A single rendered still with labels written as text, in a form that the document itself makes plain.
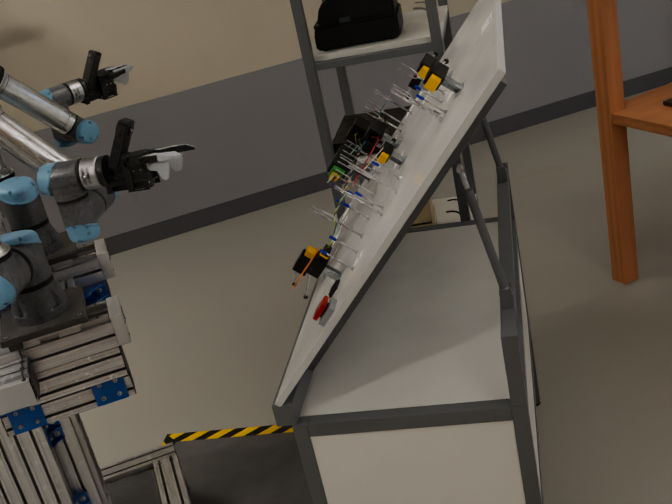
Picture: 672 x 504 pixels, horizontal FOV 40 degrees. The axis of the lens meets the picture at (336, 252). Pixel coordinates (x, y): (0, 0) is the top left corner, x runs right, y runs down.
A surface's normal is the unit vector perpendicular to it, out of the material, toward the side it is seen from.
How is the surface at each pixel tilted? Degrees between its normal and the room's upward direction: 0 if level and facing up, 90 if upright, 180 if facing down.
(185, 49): 90
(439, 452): 90
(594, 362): 0
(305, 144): 90
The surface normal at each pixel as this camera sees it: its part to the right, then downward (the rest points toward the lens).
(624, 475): -0.20, -0.89
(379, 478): -0.14, 0.43
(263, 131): 0.30, 0.33
